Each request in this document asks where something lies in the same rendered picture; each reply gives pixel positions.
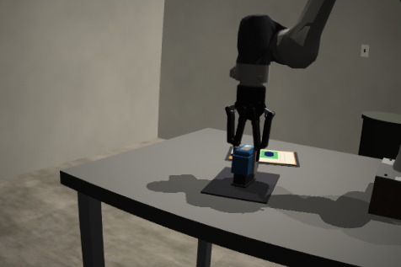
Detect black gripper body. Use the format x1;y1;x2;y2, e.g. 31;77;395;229
234;84;266;120

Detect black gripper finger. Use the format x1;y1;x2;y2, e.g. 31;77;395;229
250;108;275;174
225;105;247;151

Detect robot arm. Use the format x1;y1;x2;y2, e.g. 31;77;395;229
229;0;336;86

